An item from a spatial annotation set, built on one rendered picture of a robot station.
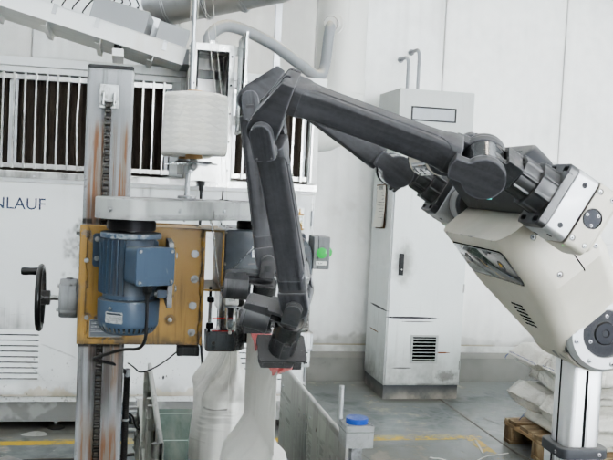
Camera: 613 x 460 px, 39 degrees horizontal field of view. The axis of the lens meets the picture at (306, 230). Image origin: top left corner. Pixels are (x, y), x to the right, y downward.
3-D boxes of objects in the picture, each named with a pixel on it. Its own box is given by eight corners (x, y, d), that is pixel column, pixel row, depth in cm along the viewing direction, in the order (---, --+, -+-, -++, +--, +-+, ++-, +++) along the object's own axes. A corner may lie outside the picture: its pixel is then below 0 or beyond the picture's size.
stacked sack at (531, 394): (644, 416, 496) (645, 391, 496) (539, 419, 478) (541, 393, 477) (600, 398, 537) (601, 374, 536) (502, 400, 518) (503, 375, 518)
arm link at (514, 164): (531, 175, 146) (530, 161, 151) (483, 142, 145) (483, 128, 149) (495, 213, 151) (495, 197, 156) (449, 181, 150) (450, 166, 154)
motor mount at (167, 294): (177, 308, 212) (180, 242, 211) (150, 308, 211) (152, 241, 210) (171, 293, 240) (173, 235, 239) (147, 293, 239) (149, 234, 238)
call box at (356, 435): (373, 448, 232) (375, 426, 231) (345, 449, 230) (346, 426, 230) (366, 439, 239) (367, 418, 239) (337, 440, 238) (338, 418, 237)
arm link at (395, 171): (267, 52, 197) (264, 54, 206) (232, 101, 197) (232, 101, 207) (421, 168, 204) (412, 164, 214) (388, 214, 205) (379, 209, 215)
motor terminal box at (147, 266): (174, 295, 209) (176, 247, 208) (135, 297, 202) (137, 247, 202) (158, 291, 215) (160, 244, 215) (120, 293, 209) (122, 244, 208)
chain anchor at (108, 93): (118, 108, 229) (119, 84, 228) (98, 107, 228) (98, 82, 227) (118, 109, 232) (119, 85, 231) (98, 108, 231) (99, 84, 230)
